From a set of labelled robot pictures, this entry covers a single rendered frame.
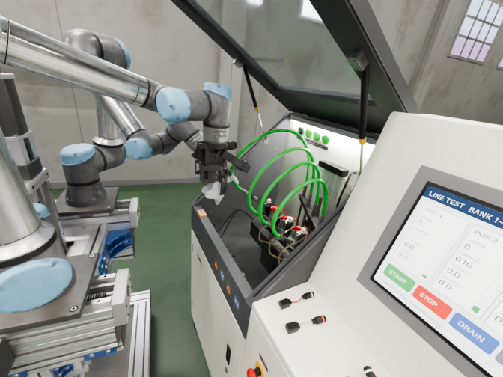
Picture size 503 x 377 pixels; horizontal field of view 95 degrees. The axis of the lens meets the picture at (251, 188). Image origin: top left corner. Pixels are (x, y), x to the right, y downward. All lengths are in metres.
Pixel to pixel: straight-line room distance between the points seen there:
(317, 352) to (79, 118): 3.51
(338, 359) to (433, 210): 0.43
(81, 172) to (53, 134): 2.71
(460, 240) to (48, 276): 0.80
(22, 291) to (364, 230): 0.76
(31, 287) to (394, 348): 0.78
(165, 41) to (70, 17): 0.96
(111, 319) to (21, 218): 0.41
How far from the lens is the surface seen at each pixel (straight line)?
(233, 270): 0.90
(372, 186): 0.73
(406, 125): 0.73
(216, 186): 0.72
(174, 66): 3.54
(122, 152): 1.23
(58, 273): 0.58
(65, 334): 0.88
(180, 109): 0.57
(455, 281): 0.66
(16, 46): 0.62
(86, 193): 1.17
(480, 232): 0.64
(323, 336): 0.77
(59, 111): 3.75
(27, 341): 0.90
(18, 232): 0.55
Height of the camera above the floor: 1.58
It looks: 25 degrees down
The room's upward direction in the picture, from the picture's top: 7 degrees clockwise
